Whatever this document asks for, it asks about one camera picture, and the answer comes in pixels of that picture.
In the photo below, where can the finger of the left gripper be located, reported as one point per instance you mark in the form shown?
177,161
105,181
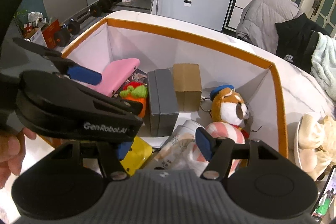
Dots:
83,74

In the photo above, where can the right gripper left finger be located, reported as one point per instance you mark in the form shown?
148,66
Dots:
110,156

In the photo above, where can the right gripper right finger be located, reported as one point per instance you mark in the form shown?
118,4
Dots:
217,151

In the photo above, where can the yellow toy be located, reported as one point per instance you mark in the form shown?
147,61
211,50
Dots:
137,155

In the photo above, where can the pink pouch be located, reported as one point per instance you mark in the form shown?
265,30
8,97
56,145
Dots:
114,75

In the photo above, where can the fox plush keychain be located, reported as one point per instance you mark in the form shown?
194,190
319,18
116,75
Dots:
228,106

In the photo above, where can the orange crochet fruit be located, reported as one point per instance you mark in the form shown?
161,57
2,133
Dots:
138,92

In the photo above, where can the illustrated card box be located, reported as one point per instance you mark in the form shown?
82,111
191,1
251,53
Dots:
138,76

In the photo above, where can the dark grey case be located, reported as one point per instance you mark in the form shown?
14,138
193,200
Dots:
163,105

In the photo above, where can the brown cardboard box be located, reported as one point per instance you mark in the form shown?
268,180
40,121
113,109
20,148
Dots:
187,86

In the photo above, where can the left hand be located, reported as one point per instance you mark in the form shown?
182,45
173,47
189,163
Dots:
13,150

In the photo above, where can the orange storage box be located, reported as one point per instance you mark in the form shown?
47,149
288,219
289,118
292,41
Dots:
160,42

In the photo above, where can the plate of buns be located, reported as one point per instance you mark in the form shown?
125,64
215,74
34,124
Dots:
311,141

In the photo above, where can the smartphone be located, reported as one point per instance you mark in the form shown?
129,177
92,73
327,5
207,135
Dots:
326,198

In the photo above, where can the grey padded jacket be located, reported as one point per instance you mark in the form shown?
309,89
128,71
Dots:
258,20

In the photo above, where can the light blue fleece blanket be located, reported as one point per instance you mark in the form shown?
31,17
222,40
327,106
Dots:
323,64

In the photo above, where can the black garment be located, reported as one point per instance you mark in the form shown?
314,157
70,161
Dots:
297,40

